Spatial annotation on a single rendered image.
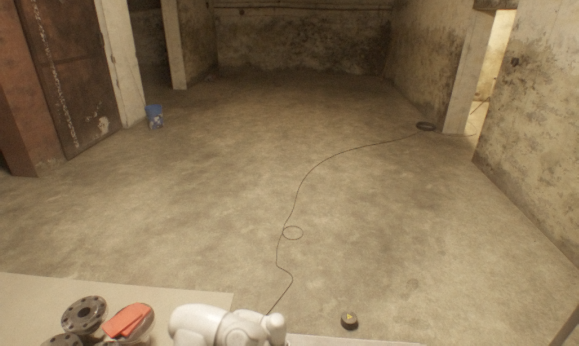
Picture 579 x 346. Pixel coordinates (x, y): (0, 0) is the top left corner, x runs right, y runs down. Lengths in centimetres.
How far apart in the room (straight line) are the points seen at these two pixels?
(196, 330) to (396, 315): 165
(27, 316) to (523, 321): 355
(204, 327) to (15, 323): 199
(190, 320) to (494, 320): 218
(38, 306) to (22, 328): 18
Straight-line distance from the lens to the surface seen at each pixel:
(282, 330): 160
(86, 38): 563
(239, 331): 104
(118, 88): 598
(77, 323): 232
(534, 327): 286
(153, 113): 576
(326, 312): 235
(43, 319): 282
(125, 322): 212
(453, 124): 616
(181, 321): 113
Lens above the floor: 189
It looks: 27 degrees down
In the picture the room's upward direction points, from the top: 1 degrees clockwise
